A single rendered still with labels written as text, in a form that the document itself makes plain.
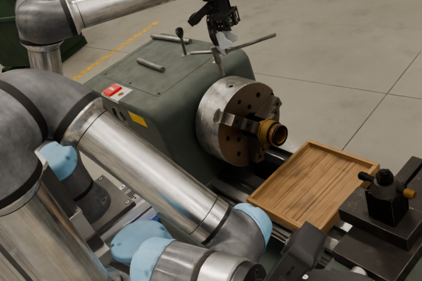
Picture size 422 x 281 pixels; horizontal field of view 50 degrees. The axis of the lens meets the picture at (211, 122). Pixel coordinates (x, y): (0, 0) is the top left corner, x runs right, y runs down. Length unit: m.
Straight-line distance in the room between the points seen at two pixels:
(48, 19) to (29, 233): 0.60
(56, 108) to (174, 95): 0.97
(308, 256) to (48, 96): 0.43
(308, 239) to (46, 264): 0.46
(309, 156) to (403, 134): 1.49
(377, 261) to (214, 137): 0.65
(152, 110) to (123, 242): 0.74
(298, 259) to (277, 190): 1.19
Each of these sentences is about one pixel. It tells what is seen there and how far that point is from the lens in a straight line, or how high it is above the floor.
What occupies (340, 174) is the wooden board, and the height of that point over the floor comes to 0.88.
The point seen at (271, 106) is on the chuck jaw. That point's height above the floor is 1.12.
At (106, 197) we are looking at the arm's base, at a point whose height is 1.19.
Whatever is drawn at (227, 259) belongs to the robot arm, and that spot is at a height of 1.59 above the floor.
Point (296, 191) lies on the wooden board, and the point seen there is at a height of 0.89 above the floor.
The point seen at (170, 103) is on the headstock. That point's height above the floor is 1.24.
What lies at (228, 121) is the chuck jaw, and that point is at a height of 1.17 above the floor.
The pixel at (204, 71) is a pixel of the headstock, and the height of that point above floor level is 1.25.
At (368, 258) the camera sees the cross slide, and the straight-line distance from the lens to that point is 1.29.
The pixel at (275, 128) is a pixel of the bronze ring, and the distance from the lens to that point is 1.51.
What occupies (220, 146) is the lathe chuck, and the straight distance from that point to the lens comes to 1.55.
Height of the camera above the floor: 2.01
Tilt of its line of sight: 33 degrees down
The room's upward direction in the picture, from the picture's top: 22 degrees counter-clockwise
